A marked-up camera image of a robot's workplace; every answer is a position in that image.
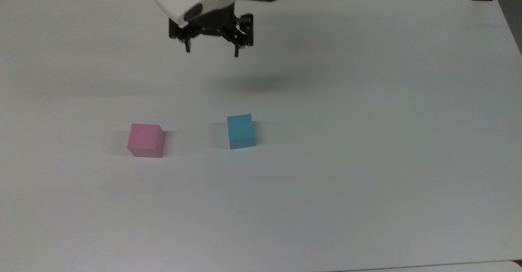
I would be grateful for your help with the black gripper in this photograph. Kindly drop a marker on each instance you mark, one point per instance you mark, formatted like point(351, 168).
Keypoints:
point(212, 23)

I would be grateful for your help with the blue cube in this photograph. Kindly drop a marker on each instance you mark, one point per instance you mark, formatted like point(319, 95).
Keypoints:
point(240, 131)

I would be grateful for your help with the pink cube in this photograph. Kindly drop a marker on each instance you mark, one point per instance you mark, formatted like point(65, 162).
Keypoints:
point(144, 139)

